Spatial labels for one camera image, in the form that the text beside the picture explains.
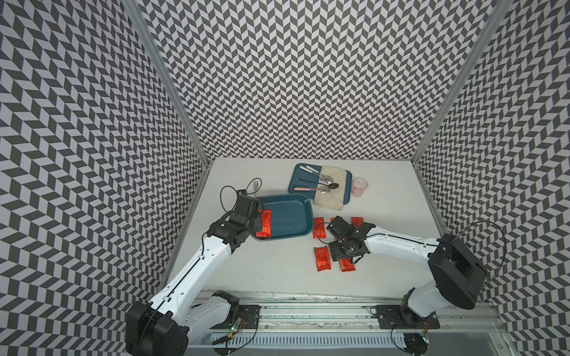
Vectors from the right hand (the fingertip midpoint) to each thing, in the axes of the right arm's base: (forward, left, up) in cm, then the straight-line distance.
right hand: (342, 254), depth 86 cm
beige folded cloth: (+26, 0, 0) cm, 26 cm away
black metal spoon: (+33, 0, +2) cm, 33 cm away
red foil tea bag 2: (+14, -8, +1) cm, 16 cm away
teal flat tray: (+42, +19, +1) cm, 46 cm away
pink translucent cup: (+34, -13, +1) cm, 37 cm away
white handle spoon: (+40, +1, -1) cm, 40 cm away
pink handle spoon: (+32, +4, 0) cm, 32 cm away
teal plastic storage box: (+11, +19, +10) cm, 25 cm away
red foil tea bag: (+8, +29, +12) cm, 33 cm away
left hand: (+8, +35, +14) cm, 38 cm away
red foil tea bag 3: (-2, +8, +1) cm, 8 cm away
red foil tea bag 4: (-4, -1, +1) cm, 4 cm away
